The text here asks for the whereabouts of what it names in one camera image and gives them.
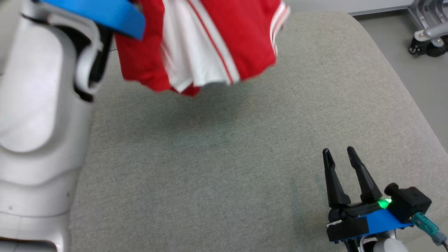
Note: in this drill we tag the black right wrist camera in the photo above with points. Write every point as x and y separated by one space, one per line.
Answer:
409 203

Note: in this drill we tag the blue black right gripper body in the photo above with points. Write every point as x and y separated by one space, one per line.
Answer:
378 222

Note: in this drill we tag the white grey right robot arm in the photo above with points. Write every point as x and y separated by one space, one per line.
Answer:
385 246

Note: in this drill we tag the grey fabric sofa cushion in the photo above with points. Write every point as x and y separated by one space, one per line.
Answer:
227 157

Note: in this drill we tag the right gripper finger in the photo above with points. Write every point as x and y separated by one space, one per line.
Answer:
365 182
334 185

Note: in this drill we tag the red white Bulls jersey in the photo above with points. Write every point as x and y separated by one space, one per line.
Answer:
245 35

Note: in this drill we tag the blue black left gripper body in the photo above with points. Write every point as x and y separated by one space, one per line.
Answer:
105 14

